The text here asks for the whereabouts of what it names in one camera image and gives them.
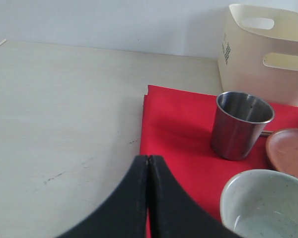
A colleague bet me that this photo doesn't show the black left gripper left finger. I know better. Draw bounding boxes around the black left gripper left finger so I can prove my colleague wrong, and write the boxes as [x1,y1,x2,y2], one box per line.
[59,155,149,238]

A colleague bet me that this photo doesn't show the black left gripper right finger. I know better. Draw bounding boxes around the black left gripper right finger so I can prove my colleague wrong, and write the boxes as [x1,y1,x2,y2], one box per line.
[148,156,239,238]

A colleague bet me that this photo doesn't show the pale green bowl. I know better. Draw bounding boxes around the pale green bowl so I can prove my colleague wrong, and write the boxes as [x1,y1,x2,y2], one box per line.
[220,169,298,238]

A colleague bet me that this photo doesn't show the red tablecloth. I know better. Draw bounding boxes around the red tablecloth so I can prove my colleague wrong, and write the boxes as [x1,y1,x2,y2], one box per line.
[139,84,298,238]

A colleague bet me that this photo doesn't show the stainless steel cup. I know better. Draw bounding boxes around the stainless steel cup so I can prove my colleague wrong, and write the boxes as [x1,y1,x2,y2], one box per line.
[211,91,275,161]

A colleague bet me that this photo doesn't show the brown round plate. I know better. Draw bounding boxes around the brown round plate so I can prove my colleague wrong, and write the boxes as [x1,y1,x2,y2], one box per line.
[266,128,298,178]

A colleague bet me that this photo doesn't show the cream plastic bin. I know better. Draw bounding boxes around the cream plastic bin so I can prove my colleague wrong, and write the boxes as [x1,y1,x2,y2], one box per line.
[218,3,298,106]

